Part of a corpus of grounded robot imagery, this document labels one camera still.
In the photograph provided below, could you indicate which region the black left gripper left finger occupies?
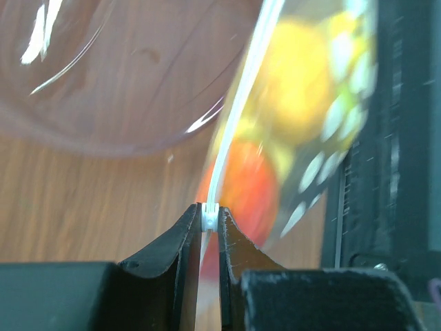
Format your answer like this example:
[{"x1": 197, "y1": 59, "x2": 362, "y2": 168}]
[{"x1": 1, "y1": 204, "x2": 201, "y2": 330}]

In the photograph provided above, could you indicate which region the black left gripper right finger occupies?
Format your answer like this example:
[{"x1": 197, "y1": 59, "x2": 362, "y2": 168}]
[{"x1": 218, "y1": 208, "x2": 424, "y2": 330}]

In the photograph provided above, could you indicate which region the red fake mango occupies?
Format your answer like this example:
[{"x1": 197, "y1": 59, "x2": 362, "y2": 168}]
[{"x1": 196, "y1": 141, "x2": 280, "y2": 283}]

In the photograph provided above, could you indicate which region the clear zip top bag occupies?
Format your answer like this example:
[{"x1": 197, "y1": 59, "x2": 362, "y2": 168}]
[{"x1": 192, "y1": 0, "x2": 380, "y2": 331}]

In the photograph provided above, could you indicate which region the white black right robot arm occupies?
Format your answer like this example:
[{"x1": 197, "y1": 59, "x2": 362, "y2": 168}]
[{"x1": 321, "y1": 1, "x2": 440, "y2": 302}]

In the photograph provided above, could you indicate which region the clear pink plastic bowl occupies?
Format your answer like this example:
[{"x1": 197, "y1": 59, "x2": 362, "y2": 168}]
[{"x1": 1, "y1": 1, "x2": 261, "y2": 157}]

